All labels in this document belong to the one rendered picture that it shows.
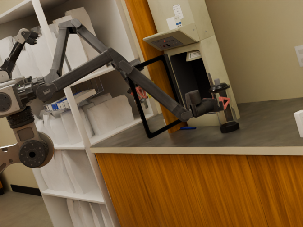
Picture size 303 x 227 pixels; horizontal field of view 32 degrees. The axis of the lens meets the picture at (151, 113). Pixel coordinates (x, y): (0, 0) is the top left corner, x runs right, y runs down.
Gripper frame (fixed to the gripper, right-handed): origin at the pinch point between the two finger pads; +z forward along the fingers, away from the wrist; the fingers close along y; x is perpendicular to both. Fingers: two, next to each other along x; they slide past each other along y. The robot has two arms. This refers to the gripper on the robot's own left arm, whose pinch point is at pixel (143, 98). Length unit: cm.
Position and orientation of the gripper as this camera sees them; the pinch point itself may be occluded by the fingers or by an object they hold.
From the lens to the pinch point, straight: 290.4
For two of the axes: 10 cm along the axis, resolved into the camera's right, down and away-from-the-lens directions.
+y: -4.6, 4.8, 7.4
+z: 5.6, 8.1, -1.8
